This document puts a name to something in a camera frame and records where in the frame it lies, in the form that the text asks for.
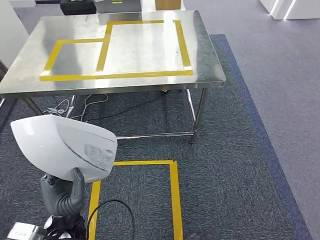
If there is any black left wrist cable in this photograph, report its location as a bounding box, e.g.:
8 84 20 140
86 199 136 240

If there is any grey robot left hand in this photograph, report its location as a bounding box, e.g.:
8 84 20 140
40 167 86 215

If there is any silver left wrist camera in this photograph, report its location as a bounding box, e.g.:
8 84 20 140
7 222 48 240

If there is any white partition panel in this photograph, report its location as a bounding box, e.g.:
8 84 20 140
0 0 29 69

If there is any thin black cable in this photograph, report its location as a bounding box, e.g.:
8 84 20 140
85 93 166 124

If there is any cardboard box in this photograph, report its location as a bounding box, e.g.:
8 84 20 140
154 0 182 11

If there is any white table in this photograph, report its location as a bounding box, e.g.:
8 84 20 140
141 0 186 12

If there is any stainless steel workbench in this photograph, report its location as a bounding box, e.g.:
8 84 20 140
0 9 227 146

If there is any white car mirror housing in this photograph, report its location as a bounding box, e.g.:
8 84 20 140
10 114 118 183

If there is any thin white cable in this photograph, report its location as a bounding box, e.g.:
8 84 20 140
74 93 109 122

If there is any white cable bundle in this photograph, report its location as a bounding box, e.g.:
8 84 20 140
42 98 70 117

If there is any black case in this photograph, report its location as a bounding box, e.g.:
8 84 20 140
60 0 97 16

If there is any white plinth with light strip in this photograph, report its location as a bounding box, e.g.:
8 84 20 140
259 0 320 21

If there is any grey table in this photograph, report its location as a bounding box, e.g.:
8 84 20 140
94 0 143 15

